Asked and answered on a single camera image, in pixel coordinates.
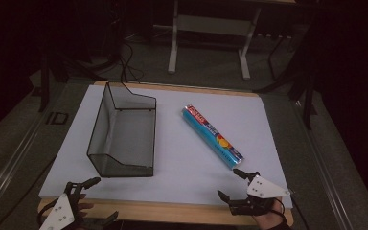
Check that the black floor bracket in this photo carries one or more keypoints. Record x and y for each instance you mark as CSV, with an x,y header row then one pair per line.
x,y
57,118

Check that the person's left hand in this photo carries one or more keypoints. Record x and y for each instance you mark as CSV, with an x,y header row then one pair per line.
x,y
83,204

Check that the white table mat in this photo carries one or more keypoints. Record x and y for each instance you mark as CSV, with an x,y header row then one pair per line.
x,y
185,179

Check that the white metal table frame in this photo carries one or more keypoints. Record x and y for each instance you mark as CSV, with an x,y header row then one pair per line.
x,y
211,25

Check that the blue plastic wrap box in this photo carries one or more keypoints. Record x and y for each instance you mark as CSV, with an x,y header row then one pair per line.
x,y
212,136

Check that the person's right hand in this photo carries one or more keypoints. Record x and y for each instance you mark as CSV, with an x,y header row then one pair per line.
x,y
270,220

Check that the metal floor rail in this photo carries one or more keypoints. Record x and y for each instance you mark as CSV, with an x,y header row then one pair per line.
x,y
9,169
322,166

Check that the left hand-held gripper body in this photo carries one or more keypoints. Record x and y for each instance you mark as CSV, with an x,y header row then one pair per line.
x,y
60,212

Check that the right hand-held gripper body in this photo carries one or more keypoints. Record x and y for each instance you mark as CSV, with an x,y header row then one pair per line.
x,y
262,195

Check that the black metal stand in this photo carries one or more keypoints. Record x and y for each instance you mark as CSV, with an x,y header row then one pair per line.
x,y
305,96

